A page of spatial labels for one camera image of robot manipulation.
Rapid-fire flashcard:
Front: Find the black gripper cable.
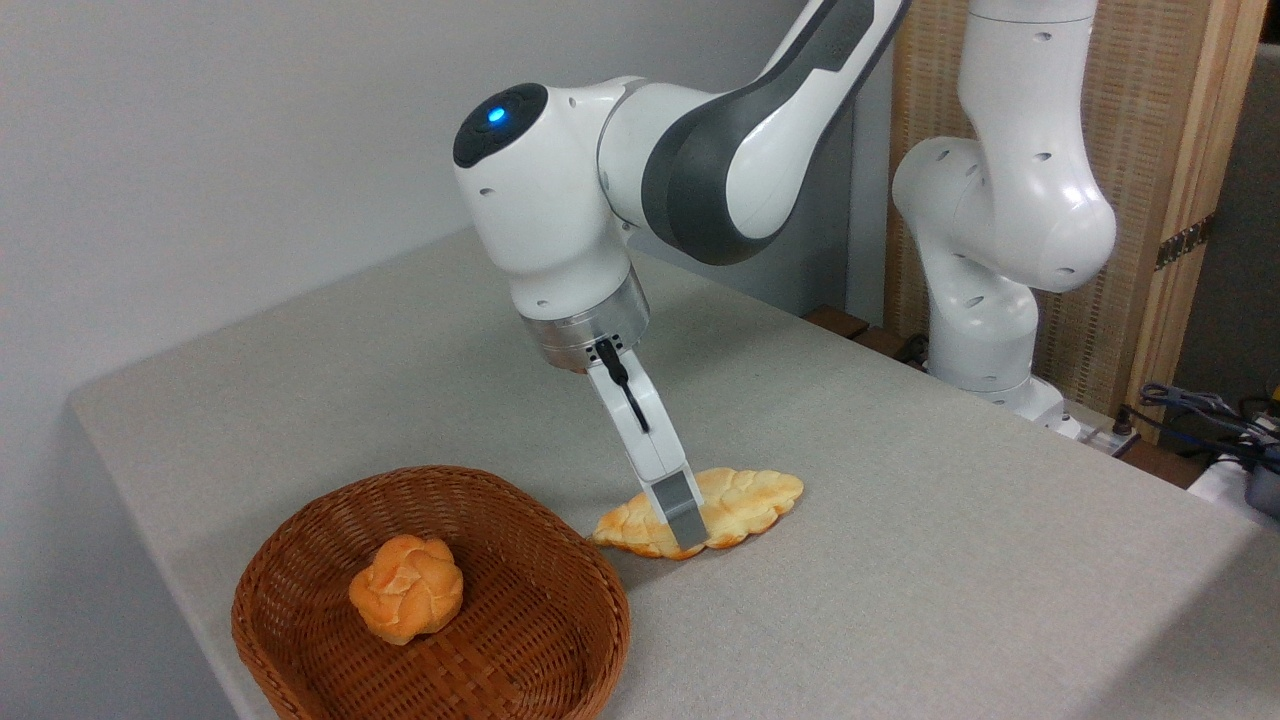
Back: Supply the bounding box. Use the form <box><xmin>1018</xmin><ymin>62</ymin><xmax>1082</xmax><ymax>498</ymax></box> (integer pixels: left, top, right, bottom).
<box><xmin>596</xmin><ymin>338</ymin><xmax>652</xmax><ymax>435</ymax></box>

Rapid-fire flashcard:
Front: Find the dark grey round device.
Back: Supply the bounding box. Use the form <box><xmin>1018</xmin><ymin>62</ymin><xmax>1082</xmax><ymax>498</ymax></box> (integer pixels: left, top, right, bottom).
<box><xmin>1243</xmin><ymin>463</ymin><xmax>1280</xmax><ymax>519</ymax></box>

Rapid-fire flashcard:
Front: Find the wooden rattan screen panel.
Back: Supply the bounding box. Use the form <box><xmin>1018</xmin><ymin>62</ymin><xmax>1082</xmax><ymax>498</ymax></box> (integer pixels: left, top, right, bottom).
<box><xmin>885</xmin><ymin>0</ymin><xmax>1269</xmax><ymax>443</ymax></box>

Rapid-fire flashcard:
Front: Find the long braided bread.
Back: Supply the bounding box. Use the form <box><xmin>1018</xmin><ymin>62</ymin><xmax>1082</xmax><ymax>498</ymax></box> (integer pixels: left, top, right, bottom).
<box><xmin>592</xmin><ymin>467</ymin><xmax>805</xmax><ymax>560</ymax></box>

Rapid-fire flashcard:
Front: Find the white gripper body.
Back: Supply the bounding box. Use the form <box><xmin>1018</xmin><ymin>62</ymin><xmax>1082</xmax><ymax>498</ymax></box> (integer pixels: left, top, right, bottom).
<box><xmin>585</xmin><ymin>345</ymin><xmax>693</xmax><ymax>488</ymax></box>

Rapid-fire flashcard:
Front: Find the metal hinge strip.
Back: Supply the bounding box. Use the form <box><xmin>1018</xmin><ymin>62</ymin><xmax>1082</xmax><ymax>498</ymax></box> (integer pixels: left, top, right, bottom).
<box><xmin>1154</xmin><ymin>213</ymin><xmax>1218</xmax><ymax>272</ymax></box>

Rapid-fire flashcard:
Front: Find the round knotted bread roll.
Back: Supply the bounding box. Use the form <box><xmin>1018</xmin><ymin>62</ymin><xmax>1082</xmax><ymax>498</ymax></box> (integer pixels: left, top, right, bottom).
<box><xmin>348</xmin><ymin>534</ymin><xmax>465</xmax><ymax>647</ymax></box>

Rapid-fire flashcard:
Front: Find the brown woven wicker basket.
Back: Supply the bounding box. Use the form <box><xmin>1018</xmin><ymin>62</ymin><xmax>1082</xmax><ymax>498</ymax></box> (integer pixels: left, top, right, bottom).
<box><xmin>231</xmin><ymin>465</ymin><xmax>632</xmax><ymax>720</ymax></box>

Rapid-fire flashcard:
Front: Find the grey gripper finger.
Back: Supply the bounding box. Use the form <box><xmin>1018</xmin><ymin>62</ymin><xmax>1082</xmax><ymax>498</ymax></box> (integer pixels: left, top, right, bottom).
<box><xmin>644</xmin><ymin>470</ymin><xmax>710</xmax><ymax>554</ymax></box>

